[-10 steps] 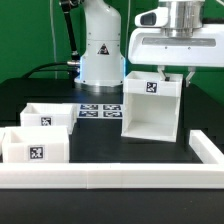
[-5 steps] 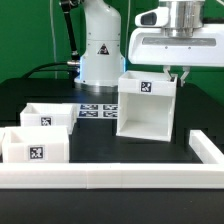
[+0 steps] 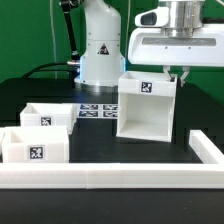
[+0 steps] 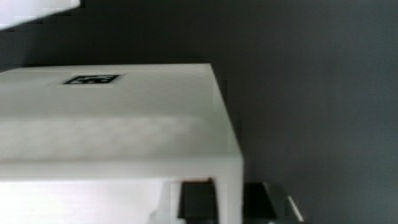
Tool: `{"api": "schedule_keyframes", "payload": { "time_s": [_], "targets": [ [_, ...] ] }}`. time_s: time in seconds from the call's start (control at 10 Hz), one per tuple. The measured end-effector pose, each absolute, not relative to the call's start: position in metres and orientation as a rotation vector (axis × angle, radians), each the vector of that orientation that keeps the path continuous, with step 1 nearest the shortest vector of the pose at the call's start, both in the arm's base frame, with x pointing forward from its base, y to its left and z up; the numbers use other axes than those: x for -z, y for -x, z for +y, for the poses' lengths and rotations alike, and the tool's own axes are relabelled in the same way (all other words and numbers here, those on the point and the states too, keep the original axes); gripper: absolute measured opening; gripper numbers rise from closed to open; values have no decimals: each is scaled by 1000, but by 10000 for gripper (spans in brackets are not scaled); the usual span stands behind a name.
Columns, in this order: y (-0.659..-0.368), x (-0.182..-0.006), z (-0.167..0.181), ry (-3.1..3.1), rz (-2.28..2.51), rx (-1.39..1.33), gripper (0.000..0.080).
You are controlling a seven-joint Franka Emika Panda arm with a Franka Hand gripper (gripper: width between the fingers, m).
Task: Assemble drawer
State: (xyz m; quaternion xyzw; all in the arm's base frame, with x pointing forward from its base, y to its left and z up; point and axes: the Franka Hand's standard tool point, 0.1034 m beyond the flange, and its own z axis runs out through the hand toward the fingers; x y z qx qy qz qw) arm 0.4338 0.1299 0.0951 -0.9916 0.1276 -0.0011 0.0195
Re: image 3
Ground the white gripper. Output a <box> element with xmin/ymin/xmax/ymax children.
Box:
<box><xmin>128</xmin><ymin>6</ymin><xmax>224</xmax><ymax>87</ymax></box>

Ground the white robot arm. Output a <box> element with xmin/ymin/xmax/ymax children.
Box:
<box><xmin>78</xmin><ymin>0</ymin><xmax>224</xmax><ymax>87</ymax></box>

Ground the white drawer tray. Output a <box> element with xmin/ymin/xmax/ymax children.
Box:
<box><xmin>20</xmin><ymin>103</ymin><xmax>77</xmax><ymax>134</ymax></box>
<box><xmin>2</xmin><ymin>126</ymin><xmax>69</xmax><ymax>163</ymax></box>

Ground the white front drawer tray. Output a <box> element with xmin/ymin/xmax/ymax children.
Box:
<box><xmin>2</xmin><ymin>126</ymin><xmax>69</xmax><ymax>163</ymax></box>

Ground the white thin cable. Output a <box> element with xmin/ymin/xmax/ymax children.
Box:
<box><xmin>49</xmin><ymin>0</ymin><xmax>58</xmax><ymax>79</ymax></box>

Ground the fiducial marker sheet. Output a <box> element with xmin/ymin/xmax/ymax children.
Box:
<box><xmin>77</xmin><ymin>104</ymin><xmax>118</xmax><ymax>119</ymax></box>

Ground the white rear drawer tray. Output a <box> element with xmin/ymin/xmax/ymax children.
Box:
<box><xmin>20</xmin><ymin>103</ymin><xmax>77</xmax><ymax>134</ymax></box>

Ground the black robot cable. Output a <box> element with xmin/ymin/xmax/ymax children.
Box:
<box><xmin>21</xmin><ymin>0</ymin><xmax>82</xmax><ymax>80</ymax></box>

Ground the white L-shaped border fence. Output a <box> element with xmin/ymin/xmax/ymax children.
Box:
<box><xmin>0</xmin><ymin>130</ymin><xmax>224</xmax><ymax>189</ymax></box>

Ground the white drawer cabinet box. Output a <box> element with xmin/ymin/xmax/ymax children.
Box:
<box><xmin>116</xmin><ymin>71</ymin><xmax>177</xmax><ymax>142</ymax></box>

